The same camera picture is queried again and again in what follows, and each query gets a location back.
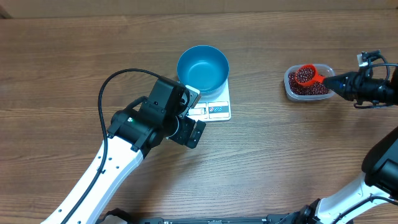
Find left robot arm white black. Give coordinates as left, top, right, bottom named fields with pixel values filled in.
left=44, top=77, right=206, bottom=223

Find white kitchen scale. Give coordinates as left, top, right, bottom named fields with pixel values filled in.
left=187, top=80, right=231, bottom=122

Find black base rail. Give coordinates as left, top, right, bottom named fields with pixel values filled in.
left=96, top=213, right=354, bottom=224

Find clear plastic container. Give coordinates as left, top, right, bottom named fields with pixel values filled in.
left=284, top=63, right=335, bottom=101

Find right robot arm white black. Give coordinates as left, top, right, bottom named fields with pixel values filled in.
left=286, top=65, right=397, bottom=224

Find red measuring scoop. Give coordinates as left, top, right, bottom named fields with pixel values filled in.
left=294, top=64, right=325, bottom=87

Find red beans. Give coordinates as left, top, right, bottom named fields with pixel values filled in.
left=288, top=72, right=330, bottom=95

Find blue bowl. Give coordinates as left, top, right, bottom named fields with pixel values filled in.
left=177, top=45, right=230, bottom=95

